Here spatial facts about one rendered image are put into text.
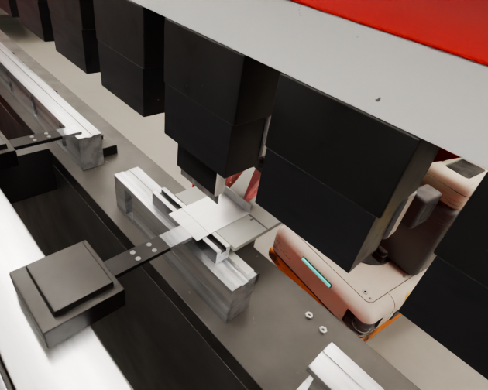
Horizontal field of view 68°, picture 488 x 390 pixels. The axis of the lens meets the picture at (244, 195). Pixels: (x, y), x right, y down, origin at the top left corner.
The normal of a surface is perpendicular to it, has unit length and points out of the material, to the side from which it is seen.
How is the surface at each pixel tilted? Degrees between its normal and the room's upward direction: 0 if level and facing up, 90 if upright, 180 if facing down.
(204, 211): 0
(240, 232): 0
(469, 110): 90
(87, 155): 90
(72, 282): 0
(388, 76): 90
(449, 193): 90
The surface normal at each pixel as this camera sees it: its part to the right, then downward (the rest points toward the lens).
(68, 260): 0.15, -0.78
